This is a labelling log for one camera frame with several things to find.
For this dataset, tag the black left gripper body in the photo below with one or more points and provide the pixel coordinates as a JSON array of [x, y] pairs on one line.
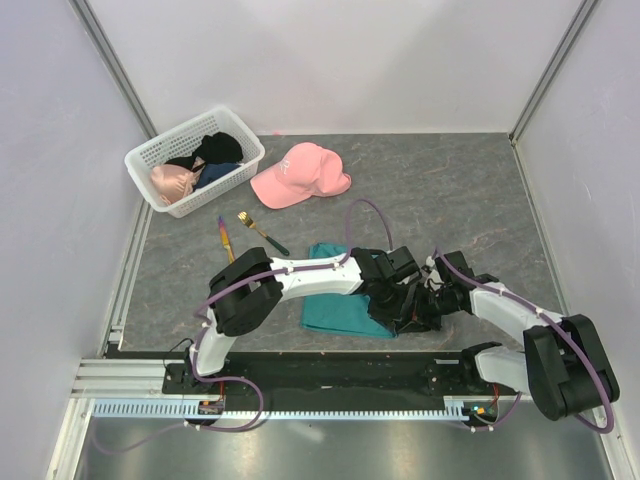
[[386, 305]]

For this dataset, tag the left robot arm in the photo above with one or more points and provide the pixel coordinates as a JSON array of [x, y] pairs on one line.
[[244, 294]]

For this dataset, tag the black cloth in basket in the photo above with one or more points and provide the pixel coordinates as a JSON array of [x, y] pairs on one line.
[[219, 148]]

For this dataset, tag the navy cloth in basket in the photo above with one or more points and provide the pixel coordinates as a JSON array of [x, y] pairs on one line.
[[213, 172]]

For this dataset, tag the pink cloth in basket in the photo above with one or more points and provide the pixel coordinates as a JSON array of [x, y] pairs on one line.
[[173, 183]]

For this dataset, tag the black mounting base plate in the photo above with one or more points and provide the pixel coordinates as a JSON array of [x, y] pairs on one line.
[[439, 373]]

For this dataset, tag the aluminium frame rail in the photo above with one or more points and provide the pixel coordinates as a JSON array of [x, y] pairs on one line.
[[117, 378]]

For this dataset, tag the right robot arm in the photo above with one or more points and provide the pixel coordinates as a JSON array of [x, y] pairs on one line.
[[560, 361]]

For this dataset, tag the pink baseball cap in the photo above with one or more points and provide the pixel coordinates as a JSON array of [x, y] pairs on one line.
[[307, 170]]

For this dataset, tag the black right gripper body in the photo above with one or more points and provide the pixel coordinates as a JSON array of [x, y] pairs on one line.
[[430, 305]]

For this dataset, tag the teal satin napkin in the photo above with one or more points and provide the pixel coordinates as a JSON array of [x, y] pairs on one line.
[[341, 315]]

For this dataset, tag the light blue cable duct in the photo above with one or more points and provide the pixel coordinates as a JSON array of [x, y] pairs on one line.
[[192, 409]]

